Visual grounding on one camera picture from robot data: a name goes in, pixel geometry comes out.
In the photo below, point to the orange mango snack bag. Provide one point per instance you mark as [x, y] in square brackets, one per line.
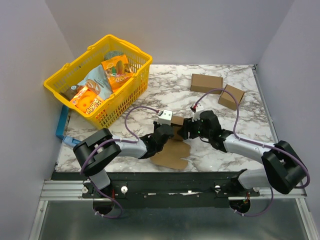
[117, 71]

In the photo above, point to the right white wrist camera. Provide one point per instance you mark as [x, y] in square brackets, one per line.
[197, 109]

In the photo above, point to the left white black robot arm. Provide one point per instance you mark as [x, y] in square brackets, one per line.
[98, 150]

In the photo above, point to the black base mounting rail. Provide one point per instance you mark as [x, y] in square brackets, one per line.
[139, 190]

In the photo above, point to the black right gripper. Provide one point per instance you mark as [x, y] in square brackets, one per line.
[187, 128]

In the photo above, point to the light blue bread bag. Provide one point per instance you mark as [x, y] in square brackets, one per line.
[97, 81]

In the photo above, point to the aluminium extrusion frame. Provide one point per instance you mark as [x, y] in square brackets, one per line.
[56, 190]

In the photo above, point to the light blue small carton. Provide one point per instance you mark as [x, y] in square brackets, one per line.
[70, 141]

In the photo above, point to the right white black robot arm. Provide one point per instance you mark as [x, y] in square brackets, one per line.
[282, 169]

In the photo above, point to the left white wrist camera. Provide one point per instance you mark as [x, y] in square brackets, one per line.
[165, 117]

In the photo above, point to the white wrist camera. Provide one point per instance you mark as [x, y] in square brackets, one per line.
[197, 109]
[165, 117]

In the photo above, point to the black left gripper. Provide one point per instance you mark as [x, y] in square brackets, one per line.
[156, 125]

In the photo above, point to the small folded cardboard box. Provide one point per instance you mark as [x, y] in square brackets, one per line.
[231, 97]

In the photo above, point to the large folded cardboard box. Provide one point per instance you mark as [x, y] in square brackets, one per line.
[204, 83]

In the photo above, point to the orange apple snack bag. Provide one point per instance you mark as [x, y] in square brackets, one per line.
[86, 100]

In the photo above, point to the dark brown snack pack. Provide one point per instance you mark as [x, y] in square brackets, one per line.
[69, 93]

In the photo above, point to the green round snack pack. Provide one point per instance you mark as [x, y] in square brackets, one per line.
[111, 54]

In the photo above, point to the blue flat box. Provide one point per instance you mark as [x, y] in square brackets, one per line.
[61, 125]

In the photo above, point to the brown cardboard box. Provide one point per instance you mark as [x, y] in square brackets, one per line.
[175, 150]

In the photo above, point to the yellow plastic shopping basket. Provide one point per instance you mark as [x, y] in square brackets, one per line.
[87, 72]

